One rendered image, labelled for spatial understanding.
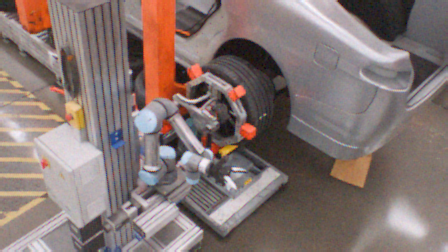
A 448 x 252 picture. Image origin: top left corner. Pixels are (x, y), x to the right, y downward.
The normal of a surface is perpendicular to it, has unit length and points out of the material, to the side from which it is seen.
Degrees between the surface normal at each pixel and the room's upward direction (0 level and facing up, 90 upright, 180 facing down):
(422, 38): 90
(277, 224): 0
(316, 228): 0
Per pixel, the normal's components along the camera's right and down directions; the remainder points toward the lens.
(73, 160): 0.07, -0.75
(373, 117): -0.09, 0.65
